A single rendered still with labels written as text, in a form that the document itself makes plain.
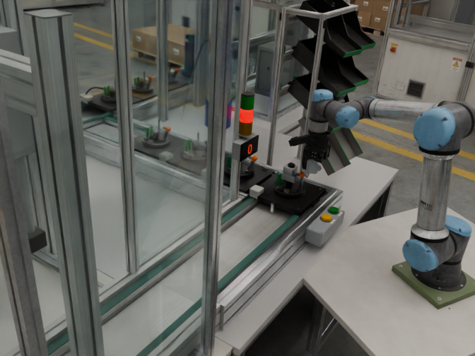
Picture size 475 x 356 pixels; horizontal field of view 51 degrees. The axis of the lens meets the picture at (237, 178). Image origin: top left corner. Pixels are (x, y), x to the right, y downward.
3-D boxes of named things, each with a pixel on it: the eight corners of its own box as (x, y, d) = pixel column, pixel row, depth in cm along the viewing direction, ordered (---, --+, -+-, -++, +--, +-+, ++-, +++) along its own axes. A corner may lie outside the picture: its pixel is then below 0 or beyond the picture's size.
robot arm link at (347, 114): (368, 105, 176) (345, 96, 184) (348, 111, 170) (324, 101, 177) (364, 126, 180) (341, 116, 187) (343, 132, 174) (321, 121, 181)
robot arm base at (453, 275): (469, 283, 175) (478, 260, 170) (435, 291, 170) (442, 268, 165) (441, 257, 187) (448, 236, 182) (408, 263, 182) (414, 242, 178)
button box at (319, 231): (342, 223, 201) (345, 210, 198) (320, 247, 185) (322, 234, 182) (326, 217, 204) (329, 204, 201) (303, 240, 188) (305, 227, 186)
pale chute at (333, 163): (343, 167, 226) (350, 163, 223) (327, 176, 218) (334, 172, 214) (314, 114, 229) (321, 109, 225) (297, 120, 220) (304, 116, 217)
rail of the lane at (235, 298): (340, 210, 217) (343, 188, 212) (223, 330, 151) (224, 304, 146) (328, 206, 220) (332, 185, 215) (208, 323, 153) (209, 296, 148)
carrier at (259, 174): (274, 174, 224) (277, 150, 218) (245, 195, 206) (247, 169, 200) (230, 159, 235) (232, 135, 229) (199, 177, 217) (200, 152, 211)
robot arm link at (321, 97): (324, 96, 177) (307, 90, 182) (320, 125, 182) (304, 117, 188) (339, 93, 181) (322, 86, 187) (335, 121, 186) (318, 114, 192)
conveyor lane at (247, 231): (322, 210, 216) (325, 191, 212) (206, 322, 154) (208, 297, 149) (266, 189, 230) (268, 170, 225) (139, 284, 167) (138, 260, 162)
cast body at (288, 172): (299, 179, 205) (300, 164, 202) (293, 184, 202) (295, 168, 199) (281, 173, 209) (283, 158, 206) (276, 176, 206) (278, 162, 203)
